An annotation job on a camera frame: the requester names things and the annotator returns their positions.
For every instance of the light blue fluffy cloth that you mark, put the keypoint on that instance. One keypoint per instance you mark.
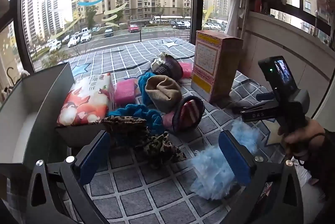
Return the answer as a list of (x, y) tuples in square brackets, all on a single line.
[(244, 135), (212, 174)]

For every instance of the beige knitted hat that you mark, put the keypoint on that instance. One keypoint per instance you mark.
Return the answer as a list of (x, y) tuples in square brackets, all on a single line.
[(163, 93)]

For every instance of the floral tissue pack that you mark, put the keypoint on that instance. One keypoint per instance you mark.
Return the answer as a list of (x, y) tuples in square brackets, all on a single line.
[(86, 101)]

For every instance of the dark parked car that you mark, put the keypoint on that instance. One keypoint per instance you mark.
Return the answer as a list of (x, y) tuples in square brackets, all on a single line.
[(108, 31)]

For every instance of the pink sponge cloth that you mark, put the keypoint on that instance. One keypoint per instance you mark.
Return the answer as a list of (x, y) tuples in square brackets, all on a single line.
[(125, 93)]

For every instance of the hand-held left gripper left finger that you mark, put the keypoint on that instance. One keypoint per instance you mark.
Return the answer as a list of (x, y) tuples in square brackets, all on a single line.
[(95, 153)]

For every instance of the person's right forearm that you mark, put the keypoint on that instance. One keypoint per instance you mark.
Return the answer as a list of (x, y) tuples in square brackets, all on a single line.
[(323, 163)]

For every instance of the purple striped knit sock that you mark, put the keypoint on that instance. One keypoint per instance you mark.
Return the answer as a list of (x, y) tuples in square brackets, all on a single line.
[(170, 65)]

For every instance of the pink striped fuzzy sock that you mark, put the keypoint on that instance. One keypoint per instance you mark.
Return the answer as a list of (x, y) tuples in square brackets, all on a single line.
[(188, 113)]

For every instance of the grey checkered star blanket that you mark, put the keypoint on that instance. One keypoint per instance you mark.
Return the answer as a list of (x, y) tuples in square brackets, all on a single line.
[(146, 192)]

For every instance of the grey storage box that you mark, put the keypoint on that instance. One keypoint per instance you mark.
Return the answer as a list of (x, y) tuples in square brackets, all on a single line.
[(39, 93)]

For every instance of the pink cardboard box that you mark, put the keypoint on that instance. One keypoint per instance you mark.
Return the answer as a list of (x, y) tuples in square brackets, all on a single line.
[(212, 64)]

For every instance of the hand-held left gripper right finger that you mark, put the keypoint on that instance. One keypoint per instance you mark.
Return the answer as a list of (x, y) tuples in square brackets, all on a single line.
[(233, 158)]

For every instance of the person's right hand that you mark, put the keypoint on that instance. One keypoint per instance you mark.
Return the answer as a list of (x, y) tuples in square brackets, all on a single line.
[(301, 137)]

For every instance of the red parked car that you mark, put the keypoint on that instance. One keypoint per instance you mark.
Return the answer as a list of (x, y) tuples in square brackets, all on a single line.
[(133, 28)]

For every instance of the leopard print cloth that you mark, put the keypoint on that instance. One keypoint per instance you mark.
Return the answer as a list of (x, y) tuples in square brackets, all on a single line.
[(123, 123), (162, 148)]

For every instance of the red bottle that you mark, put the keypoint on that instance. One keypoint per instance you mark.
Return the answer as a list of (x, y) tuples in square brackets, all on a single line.
[(257, 3)]

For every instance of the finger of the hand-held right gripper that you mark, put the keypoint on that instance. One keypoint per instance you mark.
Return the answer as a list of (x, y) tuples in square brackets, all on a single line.
[(251, 106), (257, 115)]

